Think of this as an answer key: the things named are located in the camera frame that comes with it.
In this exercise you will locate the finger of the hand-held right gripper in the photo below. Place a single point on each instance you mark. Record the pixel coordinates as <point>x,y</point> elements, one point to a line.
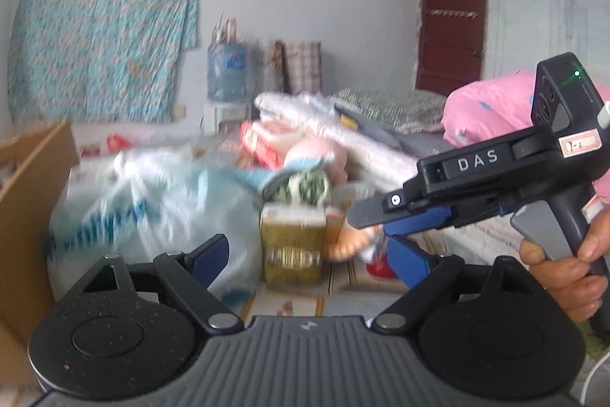
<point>381,209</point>
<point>414,223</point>

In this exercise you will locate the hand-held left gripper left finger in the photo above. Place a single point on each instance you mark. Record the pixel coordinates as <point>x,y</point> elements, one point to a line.
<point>209,255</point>

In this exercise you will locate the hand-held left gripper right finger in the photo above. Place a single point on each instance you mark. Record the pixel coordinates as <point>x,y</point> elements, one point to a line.
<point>410,259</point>

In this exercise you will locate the orange striped soft toy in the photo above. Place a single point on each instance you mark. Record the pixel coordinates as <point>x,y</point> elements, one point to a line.
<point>348,240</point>

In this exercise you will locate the white plastic shopping bag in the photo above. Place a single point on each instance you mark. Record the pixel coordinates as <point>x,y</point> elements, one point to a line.
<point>143,206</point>

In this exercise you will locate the brown cardboard box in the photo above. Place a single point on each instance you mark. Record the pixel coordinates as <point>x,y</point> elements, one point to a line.
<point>28,197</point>

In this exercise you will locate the person's right hand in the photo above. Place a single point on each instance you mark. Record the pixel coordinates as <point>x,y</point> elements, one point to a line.
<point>557,278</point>

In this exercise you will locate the pink quilt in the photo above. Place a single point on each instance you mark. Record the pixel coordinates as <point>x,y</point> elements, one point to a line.
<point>491,111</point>

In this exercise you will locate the grey bed sheet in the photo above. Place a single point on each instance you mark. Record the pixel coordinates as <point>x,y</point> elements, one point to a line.
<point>419,144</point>

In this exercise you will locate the green and white cloth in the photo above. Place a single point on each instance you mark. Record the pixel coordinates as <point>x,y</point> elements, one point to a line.
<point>309,190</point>

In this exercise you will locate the gold foil packet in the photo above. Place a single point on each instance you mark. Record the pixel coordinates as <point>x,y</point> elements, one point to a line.
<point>290,245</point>

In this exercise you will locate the pink rolled towel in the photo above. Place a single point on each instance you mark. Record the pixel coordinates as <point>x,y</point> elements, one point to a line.
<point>319,152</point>

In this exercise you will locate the green floral pillow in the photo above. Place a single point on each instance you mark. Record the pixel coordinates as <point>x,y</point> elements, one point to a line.
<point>391,106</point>

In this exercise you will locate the dark red wooden door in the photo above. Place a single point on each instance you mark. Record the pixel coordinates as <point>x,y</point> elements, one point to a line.
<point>448,54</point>

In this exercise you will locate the red and white tissue pack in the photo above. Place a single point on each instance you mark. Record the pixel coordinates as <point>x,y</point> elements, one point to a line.
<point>259,140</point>

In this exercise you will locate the red plastic bag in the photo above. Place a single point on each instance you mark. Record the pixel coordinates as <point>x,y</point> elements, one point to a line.
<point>117,142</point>

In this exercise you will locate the metal hook rack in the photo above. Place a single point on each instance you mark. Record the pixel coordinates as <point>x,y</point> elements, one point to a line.
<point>452,13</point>

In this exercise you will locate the plaid rolled mat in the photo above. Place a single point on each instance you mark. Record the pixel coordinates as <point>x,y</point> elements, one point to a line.
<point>302,66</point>

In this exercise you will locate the white wardrobe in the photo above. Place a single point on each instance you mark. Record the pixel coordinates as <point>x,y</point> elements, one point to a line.
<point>533,6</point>

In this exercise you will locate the beige floral rolled mat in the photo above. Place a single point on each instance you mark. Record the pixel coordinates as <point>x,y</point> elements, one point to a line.
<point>271,66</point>

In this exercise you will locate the blue water jug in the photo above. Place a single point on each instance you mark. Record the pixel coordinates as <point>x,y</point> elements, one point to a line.
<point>228,73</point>

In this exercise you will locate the clear small bottle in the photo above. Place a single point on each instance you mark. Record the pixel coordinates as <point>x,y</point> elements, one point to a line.
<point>220,32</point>

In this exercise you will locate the pink small bottle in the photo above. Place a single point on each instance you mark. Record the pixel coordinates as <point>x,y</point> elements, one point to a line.
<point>232,30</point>

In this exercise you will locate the beige wall socket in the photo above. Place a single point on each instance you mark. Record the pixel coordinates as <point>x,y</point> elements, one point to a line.
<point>179,111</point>

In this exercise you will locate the teal floral wall cloth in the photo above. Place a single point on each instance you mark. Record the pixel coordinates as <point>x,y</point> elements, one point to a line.
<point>105,35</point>

